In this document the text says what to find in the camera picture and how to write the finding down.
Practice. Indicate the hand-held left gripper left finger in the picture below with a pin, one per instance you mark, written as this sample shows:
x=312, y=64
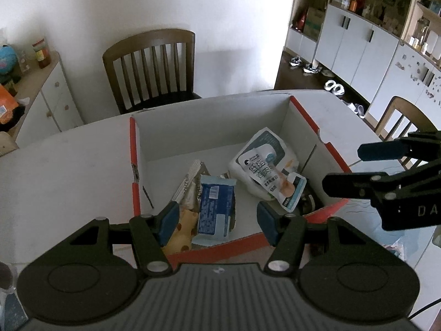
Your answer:
x=168, y=222

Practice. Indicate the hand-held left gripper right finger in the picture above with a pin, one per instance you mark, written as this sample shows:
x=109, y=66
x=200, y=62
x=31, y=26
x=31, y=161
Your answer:
x=267, y=222

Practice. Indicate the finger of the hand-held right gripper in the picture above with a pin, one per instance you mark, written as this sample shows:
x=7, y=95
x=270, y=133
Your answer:
x=379, y=151
x=344, y=184

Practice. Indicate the yellow spotted cheese-shaped item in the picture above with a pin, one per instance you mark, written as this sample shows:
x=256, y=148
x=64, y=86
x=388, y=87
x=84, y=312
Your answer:
x=182, y=232

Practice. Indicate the silver foil snack wrapper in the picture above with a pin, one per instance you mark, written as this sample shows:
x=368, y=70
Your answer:
x=188, y=182

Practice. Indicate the blue white snack packet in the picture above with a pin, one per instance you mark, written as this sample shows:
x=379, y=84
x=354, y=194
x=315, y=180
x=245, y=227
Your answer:
x=213, y=210

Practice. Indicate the white printed food pouch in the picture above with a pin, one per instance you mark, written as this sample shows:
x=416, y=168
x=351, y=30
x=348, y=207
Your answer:
x=268, y=176

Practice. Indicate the white teal tissue pack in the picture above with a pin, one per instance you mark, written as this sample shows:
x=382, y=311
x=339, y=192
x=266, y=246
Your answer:
x=268, y=141

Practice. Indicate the red white cardboard box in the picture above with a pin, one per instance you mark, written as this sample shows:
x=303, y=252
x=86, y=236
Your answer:
x=193, y=138

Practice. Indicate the small dark object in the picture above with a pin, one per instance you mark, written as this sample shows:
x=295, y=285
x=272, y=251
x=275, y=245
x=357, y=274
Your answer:
x=308, y=201

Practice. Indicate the printed plastic packet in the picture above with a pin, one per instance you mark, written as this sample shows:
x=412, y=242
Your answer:
x=396, y=250

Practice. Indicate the brown wooden slat chair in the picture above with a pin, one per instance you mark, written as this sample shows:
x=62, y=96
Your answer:
x=399, y=105
x=148, y=39

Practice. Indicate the white appliance with magnets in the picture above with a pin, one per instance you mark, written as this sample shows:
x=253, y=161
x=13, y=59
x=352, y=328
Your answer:
x=410, y=76

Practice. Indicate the dark white sneaker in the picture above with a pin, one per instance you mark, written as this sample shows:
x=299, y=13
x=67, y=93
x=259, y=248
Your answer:
x=296, y=61
x=311, y=69

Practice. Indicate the brown cardboard carton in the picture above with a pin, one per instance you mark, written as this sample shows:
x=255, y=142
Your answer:
x=314, y=20

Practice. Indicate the red object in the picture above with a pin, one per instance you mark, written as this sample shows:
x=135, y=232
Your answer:
x=300, y=20

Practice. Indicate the white low drawer cabinet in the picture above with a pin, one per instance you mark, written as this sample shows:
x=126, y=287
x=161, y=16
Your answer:
x=58, y=103

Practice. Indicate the clear glass cup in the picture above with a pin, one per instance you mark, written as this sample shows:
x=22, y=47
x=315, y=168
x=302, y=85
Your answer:
x=5, y=275

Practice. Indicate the dark cloth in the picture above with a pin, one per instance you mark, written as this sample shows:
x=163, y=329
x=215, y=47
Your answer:
x=13, y=119

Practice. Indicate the orange snack bag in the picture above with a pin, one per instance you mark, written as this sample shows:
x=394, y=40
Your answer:
x=7, y=105

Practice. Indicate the red-lidded sauce jar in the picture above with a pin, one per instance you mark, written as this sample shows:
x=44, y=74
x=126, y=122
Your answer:
x=42, y=57

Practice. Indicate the clear glass jar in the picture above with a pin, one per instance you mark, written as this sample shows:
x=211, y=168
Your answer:
x=23, y=62

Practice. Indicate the blue globe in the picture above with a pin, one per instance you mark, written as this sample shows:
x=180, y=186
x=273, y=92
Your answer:
x=8, y=58

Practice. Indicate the tall white wall cabinets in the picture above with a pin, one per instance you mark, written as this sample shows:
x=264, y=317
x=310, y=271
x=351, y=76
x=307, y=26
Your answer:
x=351, y=48

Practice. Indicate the wooden wall shelf unit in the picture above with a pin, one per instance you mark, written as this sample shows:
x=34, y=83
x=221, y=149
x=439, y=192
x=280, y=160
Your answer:
x=379, y=3

